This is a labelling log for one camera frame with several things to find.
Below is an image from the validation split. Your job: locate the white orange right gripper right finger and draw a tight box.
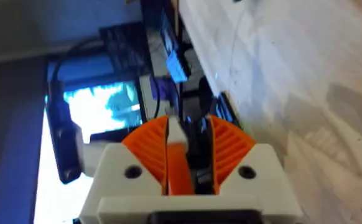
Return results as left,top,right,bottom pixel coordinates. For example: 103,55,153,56
210,114,295,200

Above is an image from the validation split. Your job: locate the white orange right gripper left finger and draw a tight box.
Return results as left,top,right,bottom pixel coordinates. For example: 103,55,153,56
79,115,169,224

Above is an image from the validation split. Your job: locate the bright monitor screen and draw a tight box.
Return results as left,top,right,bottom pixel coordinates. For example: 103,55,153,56
63,81,143,132

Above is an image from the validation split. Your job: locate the small blue box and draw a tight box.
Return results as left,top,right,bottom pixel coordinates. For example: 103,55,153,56
165,49,190,83

